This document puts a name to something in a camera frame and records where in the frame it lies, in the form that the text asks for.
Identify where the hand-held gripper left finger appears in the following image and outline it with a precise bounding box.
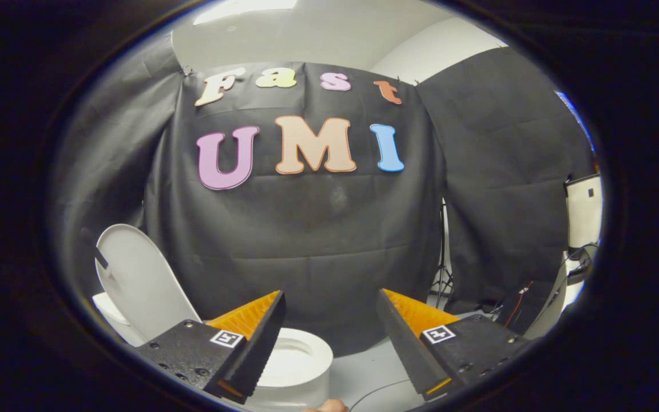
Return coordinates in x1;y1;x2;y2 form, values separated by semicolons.
135;290;287;405

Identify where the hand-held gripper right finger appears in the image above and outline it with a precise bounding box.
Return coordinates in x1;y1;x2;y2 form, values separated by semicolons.
376;288;530;401

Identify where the white toilet lid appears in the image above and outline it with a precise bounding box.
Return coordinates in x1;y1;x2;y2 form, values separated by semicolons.
94;223;203;347

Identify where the white toilet bowl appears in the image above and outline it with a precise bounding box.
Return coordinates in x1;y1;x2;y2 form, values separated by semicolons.
247;327;334;408

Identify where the white toilet tank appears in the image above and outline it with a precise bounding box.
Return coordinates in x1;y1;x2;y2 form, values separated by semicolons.
92;292;147;348

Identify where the black light stand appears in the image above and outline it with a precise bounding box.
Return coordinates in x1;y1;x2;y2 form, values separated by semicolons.
431;197;455;310

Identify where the black backdrop cloth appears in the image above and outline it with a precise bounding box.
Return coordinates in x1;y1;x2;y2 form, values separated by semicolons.
49;31;596;356

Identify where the white panel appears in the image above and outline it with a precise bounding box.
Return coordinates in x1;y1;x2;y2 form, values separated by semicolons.
564;175;603;249

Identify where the ceiling light panel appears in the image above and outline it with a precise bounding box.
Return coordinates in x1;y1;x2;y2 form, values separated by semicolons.
192;0;299;26

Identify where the red cable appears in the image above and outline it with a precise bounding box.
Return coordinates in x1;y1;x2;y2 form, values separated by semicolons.
504;280;534;328

